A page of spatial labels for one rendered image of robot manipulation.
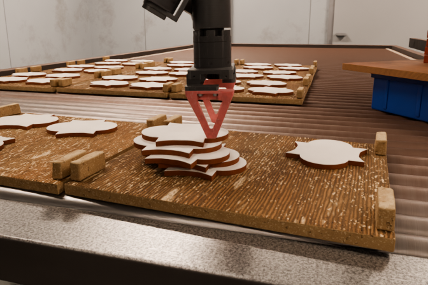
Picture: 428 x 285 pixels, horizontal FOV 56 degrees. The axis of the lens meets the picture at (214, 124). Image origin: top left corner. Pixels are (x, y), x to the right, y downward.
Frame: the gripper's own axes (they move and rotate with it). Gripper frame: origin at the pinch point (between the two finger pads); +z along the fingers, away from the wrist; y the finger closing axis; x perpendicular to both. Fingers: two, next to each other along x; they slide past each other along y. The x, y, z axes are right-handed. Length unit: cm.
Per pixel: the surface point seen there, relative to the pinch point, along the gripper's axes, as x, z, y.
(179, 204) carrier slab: -3.0, 5.6, 17.1
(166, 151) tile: -6.4, 2.3, 6.7
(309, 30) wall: 90, -5, -505
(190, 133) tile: -3.7, 1.2, 0.7
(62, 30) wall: -250, -12, -498
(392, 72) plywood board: 40, -3, -40
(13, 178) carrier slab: -27.4, 5.1, 10.6
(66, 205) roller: -18.7, 7.6, 13.6
